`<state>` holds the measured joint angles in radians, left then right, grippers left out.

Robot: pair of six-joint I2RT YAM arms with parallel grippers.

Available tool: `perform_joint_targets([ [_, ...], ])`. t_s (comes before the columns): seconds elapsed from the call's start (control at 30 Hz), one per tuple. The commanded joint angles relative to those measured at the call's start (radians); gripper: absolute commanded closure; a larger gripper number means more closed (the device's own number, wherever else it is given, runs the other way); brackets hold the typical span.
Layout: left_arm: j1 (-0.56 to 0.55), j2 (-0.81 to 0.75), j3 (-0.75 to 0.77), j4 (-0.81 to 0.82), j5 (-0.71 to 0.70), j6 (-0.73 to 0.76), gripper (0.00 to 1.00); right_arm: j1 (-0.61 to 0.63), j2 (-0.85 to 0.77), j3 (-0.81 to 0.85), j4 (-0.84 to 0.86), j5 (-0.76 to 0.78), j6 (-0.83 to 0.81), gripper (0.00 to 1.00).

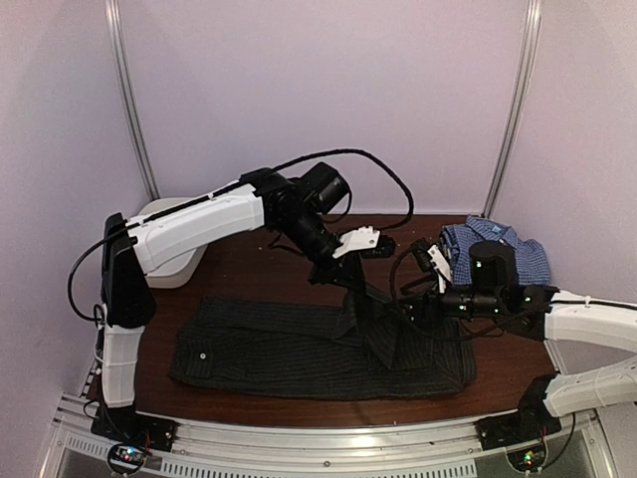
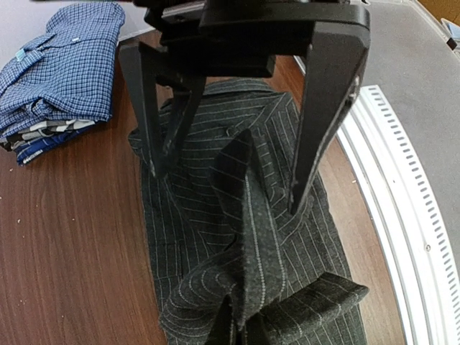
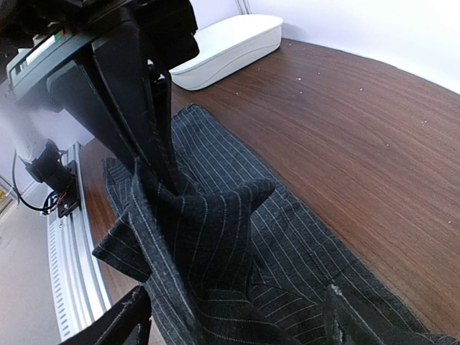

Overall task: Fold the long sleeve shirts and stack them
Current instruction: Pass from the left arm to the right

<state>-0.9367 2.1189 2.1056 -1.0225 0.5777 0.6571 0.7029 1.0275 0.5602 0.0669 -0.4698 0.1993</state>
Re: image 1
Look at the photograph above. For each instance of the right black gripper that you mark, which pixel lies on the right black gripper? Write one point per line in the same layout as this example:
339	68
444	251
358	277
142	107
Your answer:
418	306

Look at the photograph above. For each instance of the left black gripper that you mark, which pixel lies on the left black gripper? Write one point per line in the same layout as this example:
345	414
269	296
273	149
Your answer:
337	273

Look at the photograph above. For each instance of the black pinstriped long sleeve shirt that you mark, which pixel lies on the black pinstriped long sleeve shirt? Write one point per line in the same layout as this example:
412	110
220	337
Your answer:
317	352

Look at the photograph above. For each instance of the blue checked shirt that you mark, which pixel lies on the blue checked shirt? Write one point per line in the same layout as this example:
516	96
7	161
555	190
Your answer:
529	255

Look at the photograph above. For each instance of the white plastic basin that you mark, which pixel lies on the white plastic basin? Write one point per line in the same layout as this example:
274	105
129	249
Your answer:
178	271

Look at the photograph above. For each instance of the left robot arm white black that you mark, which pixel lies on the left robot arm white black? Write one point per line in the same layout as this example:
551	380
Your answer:
141	245

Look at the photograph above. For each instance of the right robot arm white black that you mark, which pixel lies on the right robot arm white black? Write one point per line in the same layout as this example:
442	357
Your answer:
536	312

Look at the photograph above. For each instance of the right circuit board with leds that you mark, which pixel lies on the right circuit board with leds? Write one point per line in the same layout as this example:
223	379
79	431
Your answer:
527	460

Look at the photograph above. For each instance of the circuit board with leds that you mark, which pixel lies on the circuit board with leds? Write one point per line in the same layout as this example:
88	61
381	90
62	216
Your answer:
527	460
122	458

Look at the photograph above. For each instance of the left circuit board with leds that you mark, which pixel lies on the left circuit board with leds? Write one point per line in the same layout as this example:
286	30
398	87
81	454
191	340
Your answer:
122	458

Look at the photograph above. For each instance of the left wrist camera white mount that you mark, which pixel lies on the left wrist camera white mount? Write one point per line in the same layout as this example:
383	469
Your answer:
369	242

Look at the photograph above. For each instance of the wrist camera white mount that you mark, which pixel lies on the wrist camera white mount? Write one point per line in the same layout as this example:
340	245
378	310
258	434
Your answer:
437	261
369	242

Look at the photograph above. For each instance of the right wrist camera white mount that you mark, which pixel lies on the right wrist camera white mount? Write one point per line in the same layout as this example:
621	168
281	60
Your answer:
437	261

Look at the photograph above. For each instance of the front aluminium rail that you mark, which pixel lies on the front aluminium rail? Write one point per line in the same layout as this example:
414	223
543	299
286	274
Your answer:
448	448

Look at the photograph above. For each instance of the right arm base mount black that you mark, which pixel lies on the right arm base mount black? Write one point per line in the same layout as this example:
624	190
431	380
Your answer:
529	422

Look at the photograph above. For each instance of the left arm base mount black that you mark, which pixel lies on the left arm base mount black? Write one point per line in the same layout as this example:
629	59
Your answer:
126	425

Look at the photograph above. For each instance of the right aluminium frame post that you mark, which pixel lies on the right aluminium frame post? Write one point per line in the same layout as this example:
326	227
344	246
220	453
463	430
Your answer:
529	44

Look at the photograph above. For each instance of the aluminium frame post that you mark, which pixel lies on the aluminium frame post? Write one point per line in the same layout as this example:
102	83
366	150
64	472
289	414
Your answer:
130	110
529	44

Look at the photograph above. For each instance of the left aluminium frame post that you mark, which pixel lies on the left aluminium frame post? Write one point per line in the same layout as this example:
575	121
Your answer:
130	110

